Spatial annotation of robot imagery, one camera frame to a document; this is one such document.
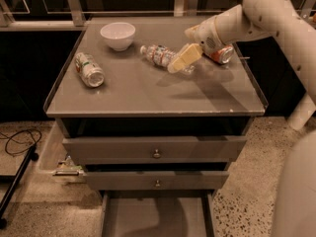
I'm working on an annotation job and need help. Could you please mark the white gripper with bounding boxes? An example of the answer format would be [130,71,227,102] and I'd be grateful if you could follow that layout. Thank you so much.
[167,17,225,73]

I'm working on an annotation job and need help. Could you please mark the clear plastic water bottle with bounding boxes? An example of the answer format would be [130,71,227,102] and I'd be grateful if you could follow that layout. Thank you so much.
[140,44,195,75]

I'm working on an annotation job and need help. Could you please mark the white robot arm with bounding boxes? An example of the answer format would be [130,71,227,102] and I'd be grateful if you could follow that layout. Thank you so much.
[168,0,316,237]

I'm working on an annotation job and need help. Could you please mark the grey drawer cabinet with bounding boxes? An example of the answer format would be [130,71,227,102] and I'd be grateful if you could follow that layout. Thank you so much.
[43,15,269,237]

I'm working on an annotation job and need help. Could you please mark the grey top drawer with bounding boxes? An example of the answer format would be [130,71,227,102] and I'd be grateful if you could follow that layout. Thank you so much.
[62,136,246,165]

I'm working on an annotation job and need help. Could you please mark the round top drawer knob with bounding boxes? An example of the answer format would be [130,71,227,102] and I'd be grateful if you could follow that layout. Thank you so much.
[152,149,161,159]

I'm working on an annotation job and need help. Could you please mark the round drawer knob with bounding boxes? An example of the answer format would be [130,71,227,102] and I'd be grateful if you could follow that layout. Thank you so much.
[152,149,161,159]
[154,180,162,188]

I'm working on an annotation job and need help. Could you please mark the round middle drawer knob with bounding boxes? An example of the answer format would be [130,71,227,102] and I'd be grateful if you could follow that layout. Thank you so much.
[154,180,162,188]

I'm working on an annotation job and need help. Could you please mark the grey middle drawer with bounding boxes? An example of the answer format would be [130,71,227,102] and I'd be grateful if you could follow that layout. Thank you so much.
[84,171,229,191]

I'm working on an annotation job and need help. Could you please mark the grey open bottom drawer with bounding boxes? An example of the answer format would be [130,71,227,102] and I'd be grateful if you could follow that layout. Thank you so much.
[98,191,218,237]

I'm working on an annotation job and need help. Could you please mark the red soda can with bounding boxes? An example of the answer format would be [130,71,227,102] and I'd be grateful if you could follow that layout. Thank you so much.
[207,44,234,64]

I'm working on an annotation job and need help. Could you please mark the white ceramic bowl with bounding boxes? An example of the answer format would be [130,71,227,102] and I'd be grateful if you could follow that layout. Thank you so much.
[100,22,136,51]

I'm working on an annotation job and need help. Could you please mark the silver green soda can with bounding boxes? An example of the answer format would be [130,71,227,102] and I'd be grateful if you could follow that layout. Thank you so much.
[75,52,105,88]

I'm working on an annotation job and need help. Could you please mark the black rolling stand base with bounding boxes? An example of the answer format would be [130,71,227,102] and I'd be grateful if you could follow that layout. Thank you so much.
[0,145,39,229]

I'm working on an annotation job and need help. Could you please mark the metal railing frame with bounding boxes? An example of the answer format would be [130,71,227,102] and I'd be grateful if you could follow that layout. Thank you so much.
[0,0,316,33]

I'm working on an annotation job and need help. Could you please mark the white cylindrical post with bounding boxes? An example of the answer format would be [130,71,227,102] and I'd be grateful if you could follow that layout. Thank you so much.
[287,93,316,130]

